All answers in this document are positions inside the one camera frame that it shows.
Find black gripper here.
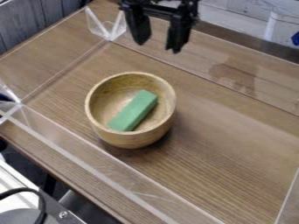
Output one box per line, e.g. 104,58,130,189
118,0,200,53

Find green rectangular block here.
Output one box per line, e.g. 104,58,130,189
106,90,157,131

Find brown wooden bowl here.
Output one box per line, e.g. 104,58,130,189
84,72,176,149

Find grey metal stand base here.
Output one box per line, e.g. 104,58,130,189
0,187,86,224

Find clear acrylic corner bracket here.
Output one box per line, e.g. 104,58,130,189
84,7,126,41

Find clear acrylic left bracket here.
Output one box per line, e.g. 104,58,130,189
0,81,22,125

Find clear acrylic front wall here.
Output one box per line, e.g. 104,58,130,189
0,103,224,224

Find black cable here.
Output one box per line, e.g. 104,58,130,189
0,187,46,224

